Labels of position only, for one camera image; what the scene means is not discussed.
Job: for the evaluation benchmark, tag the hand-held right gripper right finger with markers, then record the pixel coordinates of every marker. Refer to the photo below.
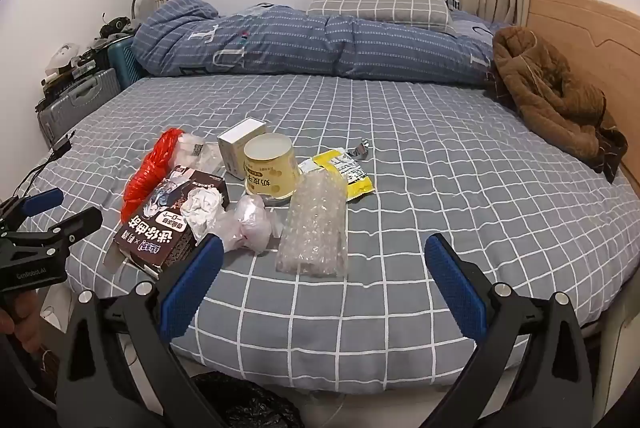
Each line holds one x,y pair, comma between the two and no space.
457,288

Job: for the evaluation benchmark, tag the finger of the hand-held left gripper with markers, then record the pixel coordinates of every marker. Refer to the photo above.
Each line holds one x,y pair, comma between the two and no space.
75,225
42,201

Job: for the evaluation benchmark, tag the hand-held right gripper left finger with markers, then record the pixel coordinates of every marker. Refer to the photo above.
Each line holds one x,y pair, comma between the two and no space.
192,278

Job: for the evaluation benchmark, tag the small barcode packet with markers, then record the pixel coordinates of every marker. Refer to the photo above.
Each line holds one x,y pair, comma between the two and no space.
160,238

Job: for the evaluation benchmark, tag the white tissue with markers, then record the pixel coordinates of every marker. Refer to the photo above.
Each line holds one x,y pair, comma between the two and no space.
200,208

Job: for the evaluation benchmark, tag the trash bin with black bag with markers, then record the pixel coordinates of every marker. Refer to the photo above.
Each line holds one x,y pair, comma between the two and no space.
240,400

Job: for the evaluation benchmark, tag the yellow snack wrapper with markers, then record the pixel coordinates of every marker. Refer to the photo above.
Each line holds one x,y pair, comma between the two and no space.
350,173

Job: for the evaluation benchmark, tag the person's left hand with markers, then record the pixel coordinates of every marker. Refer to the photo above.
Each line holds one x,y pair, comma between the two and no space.
25,315

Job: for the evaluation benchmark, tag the clear crumpled plastic bag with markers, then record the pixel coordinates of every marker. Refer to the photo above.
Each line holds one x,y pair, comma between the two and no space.
247,220

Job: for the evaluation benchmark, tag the red plastic bag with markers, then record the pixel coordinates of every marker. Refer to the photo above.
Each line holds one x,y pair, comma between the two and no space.
147,173

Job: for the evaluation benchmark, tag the grey checked bed sheet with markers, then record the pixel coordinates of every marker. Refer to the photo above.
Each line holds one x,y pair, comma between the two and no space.
400,208

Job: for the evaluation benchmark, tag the grey suitcase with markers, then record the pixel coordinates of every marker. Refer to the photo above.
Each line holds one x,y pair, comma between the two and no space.
80,101

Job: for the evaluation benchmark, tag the clear plastic labelled packaging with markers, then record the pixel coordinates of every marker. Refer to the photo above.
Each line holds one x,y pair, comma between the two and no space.
192,151

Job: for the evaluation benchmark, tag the clear bubble wrap sheet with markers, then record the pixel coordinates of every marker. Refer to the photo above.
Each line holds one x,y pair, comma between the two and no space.
312,228

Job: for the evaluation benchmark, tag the yellow paper cup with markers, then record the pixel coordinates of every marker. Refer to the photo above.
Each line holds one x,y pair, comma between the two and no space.
270,173

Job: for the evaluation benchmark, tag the small white box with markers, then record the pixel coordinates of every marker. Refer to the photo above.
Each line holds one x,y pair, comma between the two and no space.
240,136

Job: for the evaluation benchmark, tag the teal suitcase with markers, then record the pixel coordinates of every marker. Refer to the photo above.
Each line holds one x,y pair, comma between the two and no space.
122,58

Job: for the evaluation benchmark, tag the small silver wrapper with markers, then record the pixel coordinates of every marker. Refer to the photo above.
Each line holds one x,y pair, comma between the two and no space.
359,151

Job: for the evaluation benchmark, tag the white cabinet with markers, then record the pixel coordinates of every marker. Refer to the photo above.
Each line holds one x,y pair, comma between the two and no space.
620,358

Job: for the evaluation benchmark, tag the brown jacket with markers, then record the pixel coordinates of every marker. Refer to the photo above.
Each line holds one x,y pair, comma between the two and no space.
545,98

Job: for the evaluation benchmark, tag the blue checked duvet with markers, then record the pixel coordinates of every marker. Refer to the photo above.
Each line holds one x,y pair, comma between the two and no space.
280,43

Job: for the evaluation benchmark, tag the wooden headboard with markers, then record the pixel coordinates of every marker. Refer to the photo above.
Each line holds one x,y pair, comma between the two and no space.
590,33

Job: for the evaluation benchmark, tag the grey checked pillow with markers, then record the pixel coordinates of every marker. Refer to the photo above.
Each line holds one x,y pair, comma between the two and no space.
380,3

